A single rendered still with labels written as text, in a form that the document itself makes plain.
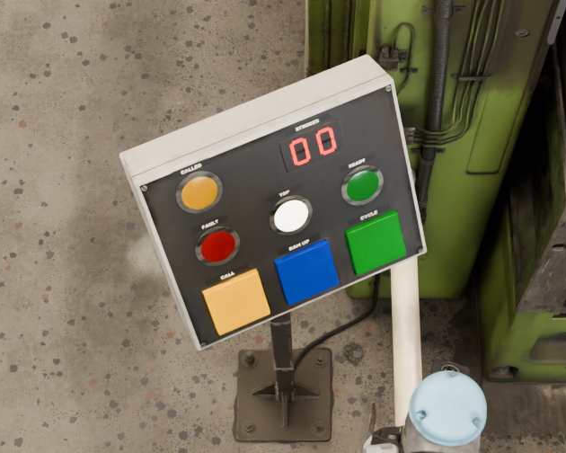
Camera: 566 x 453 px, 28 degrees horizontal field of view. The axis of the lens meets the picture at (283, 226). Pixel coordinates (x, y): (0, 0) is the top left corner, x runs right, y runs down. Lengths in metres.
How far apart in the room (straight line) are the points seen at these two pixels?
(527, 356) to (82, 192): 1.09
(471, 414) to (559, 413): 1.38
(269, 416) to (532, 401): 0.57
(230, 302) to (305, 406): 1.02
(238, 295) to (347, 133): 0.25
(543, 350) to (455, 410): 1.26
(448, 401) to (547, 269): 0.77
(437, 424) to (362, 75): 0.48
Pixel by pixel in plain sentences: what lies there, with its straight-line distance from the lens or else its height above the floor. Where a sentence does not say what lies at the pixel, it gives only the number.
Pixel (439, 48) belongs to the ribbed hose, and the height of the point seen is 1.05.
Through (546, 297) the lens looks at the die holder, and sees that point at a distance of 2.00.
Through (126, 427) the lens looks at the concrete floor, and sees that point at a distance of 2.48.
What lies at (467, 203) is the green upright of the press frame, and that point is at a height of 0.50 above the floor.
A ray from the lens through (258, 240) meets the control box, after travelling 1.42.
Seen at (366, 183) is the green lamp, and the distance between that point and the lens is 1.43.
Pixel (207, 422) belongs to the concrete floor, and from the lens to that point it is 2.46.
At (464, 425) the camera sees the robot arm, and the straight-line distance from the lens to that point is 1.13.
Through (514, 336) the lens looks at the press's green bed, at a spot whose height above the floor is 0.31.
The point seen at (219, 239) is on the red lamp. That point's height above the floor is 1.10.
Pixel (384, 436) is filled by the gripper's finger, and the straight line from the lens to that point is 1.38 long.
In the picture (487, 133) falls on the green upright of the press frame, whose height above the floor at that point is 0.76.
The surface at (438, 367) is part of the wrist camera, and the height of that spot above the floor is 1.07.
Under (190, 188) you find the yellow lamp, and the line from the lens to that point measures 1.35.
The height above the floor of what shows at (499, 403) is 0.00.
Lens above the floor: 2.38
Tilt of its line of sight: 66 degrees down
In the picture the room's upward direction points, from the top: 3 degrees counter-clockwise
